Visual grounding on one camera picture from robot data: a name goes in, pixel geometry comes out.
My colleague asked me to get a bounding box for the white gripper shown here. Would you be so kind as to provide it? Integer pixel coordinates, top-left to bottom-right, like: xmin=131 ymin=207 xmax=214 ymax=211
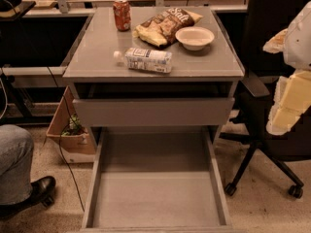
xmin=262 ymin=29 xmax=311 ymax=136

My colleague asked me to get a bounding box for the clear plastic water bottle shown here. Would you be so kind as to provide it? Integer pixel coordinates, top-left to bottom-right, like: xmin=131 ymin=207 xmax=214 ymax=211
xmin=114 ymin=48 xmax=172 ymax=74

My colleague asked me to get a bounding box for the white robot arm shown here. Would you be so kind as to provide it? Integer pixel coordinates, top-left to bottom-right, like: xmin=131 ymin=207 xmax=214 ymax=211
xmin=263 ymin=2 xmax=311 ymax=135

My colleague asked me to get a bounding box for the grey drawer cabinet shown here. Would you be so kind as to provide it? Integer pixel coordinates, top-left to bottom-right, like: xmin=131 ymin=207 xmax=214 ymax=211
xmin=64 ymin=7 xmax=244 ymax=233

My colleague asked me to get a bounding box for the closed upper drawer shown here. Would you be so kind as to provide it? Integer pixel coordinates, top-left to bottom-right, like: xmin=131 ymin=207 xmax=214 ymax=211
xmin=73 ymin=98 xmax=234 ymax=127

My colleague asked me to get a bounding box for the open middle drawer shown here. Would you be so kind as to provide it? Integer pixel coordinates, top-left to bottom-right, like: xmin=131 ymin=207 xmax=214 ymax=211
xmin=81 ymin=129 xmax=234 ymax=233

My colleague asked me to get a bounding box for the black office chair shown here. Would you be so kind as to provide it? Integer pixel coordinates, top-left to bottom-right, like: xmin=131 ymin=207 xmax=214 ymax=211
xmin=219 ymin=0 xmax=311 ymax=200

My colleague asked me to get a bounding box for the white bowl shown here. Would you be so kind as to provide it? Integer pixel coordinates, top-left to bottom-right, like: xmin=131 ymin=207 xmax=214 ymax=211
xmin=175 ymin=26 xmax=215 ymax=51

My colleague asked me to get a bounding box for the brown chip bag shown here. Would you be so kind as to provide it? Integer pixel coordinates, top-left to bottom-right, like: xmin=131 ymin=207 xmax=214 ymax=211
xmin=133 ymin=7 xmax=202 ymax=48

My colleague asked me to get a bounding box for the red soda can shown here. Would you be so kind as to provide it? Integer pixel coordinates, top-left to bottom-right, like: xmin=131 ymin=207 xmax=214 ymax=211
xmin=113 ymin=0 xmax=131 ymax=31

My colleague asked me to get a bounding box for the cardboard box with plant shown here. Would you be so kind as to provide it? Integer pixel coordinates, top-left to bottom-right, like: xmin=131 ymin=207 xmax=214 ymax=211
xmin=46 ymin=86 xmax=95 ymax=163

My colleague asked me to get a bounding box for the black leather shoe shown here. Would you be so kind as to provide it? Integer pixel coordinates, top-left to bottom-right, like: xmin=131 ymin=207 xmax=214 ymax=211
xmin=0 ymin=176 xmax=56 ymax=219

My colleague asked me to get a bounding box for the person leg in jeans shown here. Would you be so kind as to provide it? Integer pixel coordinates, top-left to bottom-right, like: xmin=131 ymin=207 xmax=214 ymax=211
xmin=0 ymin=125 xmax=34 ymax=206

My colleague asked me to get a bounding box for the black cable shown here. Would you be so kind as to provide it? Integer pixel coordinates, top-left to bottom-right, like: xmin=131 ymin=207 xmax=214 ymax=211
xmin=47 ymin=65 xmax=86 ymax=213

